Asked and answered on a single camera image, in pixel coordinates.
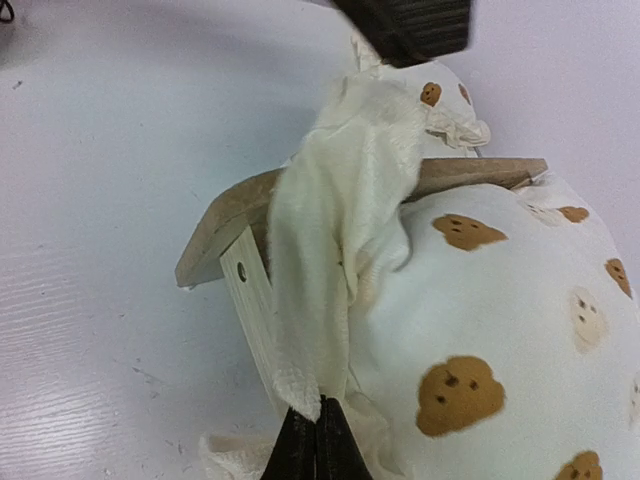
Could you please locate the large bear print cushion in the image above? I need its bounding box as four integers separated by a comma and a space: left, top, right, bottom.
201, 37, 639, 479

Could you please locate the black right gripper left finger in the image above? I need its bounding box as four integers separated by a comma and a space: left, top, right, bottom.
262, 408, 316, 480

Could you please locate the wooden pet bed frame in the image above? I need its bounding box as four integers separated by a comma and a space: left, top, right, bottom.
175, 157, 548, 418

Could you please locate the small bear print pillow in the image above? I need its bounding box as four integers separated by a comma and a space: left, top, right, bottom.
420, 62, 491, 148

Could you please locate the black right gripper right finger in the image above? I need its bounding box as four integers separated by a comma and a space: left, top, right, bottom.
315, 396, 372, 480

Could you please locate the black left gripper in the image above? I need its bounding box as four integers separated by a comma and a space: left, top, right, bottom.
332, 0, 473, 68

